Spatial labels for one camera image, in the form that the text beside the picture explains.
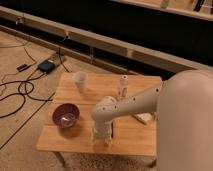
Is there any black floor cable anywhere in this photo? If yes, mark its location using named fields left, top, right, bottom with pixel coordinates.
left=0, top=39, right=73, bottom=120

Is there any white sponge block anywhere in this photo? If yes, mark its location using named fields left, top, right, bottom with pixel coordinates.
left=134, top=113, right=156, bottom=125

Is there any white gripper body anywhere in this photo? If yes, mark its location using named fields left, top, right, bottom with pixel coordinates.
left=92, top=122, right=113, bottom=140

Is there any long wooden beam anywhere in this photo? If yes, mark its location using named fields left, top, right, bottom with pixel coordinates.
left=0, top=6, right=213, bottom=73

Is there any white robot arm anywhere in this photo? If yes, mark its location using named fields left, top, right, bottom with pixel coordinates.
left=91, top=70, right=213, bottom=171

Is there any teal power adapter box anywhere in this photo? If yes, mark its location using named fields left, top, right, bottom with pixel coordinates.
left=38, top=60, right=55, bottom=73

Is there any small black device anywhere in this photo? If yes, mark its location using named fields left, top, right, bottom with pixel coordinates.
left=17, top=64, right=30, bottom=72

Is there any purple bowl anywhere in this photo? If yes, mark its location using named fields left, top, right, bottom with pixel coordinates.
left=52, top=103, right=80, bottom=128

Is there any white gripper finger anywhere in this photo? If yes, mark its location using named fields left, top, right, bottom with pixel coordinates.
left=105, top=139, right=113, bottom=147
left=91, top=135, right=97, bottom=144

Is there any wooden table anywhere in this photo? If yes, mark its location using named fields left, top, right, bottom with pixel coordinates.
left=37, top=73, right=156, bottom=157

